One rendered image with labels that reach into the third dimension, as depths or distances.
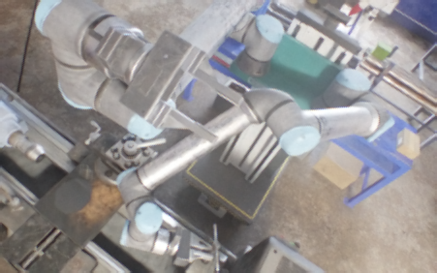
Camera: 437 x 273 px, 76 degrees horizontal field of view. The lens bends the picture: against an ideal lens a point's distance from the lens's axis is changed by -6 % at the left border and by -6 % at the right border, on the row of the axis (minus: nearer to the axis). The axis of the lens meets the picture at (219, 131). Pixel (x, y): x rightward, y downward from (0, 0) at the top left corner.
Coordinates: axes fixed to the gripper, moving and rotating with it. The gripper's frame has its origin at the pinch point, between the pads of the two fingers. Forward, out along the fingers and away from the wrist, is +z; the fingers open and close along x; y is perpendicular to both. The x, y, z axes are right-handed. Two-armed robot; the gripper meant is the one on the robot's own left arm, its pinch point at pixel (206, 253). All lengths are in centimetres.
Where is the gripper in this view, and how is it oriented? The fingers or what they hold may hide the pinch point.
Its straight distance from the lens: 123.8
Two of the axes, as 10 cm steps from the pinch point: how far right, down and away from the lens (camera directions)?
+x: 0.3, 5.9, -8.0
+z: 8.9, 3.5, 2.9
